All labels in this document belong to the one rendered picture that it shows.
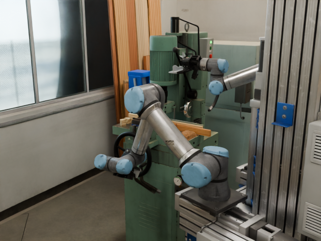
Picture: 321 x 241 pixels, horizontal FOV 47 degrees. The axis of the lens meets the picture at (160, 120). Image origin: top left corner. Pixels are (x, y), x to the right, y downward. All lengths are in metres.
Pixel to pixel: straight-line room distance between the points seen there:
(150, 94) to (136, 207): 1.19
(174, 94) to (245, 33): 2.22
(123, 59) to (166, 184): 1.78
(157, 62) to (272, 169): 1.04
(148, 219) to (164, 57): 1.10
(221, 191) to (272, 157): 0.27
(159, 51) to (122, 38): 1.55
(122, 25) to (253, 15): 1.56
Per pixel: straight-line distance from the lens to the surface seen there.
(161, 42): 2.32
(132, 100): 1.64
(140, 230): 2.73
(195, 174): 1.54
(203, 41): 2.57
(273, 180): 1.71
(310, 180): 1.57
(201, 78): 2.48
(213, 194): 1.72
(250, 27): 4.55
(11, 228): 3.29
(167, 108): 2.45
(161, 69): 2.34
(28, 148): 3.34
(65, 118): 3.56
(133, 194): 2.63
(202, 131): 2.34
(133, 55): 4.03
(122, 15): 3.86
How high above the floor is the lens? 1.61
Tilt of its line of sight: 15 degrees down
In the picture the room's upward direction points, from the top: straight up
